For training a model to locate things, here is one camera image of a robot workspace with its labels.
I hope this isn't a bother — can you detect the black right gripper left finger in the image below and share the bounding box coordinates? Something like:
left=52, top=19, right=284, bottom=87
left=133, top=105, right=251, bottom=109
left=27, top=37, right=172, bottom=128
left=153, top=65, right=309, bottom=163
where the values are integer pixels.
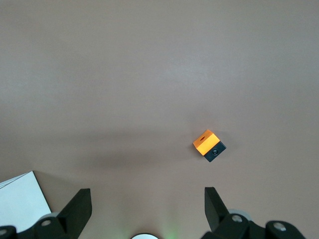
left=0, top=188, right=93, bottom=239

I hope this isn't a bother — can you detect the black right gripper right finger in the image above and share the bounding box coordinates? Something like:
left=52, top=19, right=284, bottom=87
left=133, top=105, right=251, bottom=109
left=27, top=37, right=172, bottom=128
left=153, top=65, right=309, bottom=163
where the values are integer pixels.
left=199, top=187, right=304, bottom=239

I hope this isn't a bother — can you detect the white drawer cabinet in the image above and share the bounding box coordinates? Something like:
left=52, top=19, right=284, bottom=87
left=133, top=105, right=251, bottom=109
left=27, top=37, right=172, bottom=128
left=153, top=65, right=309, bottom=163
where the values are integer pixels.
left=0, top=170, right=54, bottom=226

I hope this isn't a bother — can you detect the orange and black button box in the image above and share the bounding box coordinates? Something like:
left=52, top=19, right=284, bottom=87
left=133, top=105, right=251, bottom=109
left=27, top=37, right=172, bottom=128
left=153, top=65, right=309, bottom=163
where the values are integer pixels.
left=192, top=128, right=228, bottom=164

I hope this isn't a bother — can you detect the brown table mat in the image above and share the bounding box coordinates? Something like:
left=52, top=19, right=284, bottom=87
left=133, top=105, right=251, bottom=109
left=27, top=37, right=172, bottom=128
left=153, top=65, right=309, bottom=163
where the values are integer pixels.
left=0, top=0, right=319, bottom=239

